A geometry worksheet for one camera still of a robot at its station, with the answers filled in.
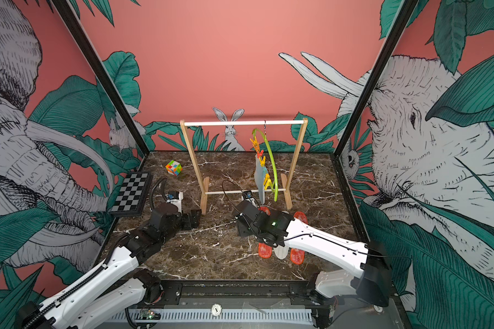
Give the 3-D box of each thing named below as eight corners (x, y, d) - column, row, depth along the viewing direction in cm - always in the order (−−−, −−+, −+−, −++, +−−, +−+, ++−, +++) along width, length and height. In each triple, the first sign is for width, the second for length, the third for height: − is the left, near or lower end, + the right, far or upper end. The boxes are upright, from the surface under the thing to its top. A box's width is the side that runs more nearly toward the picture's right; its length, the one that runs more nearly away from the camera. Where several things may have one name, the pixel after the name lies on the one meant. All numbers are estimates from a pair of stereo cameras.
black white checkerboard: (112, 216, 96) (107, 212, 93) (132, 176, 111) (128, 171, 108) (140, 216, 96) (136, 212, 93) (156, 176, 112) (153, 171, 108)
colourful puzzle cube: (167, 173, 113) (164, 166, 109) (174, 166, 116) (171, 159, 112) (176, 176, 111) (173, 170, 107) (183, 169, 115) (180, 162, 111)
